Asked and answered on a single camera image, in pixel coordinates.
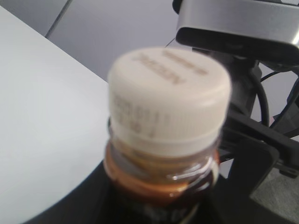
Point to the brown coffee bottle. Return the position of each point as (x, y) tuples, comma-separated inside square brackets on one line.
[(167, 107)]

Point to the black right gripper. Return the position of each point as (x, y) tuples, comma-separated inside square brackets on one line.
[(255, 150)]

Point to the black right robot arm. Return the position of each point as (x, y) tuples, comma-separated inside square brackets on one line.
[(249, 97)]

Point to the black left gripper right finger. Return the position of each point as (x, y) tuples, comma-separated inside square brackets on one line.
[(216, 209)]

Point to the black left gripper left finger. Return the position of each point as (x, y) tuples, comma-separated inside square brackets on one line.
[(82, 205)]

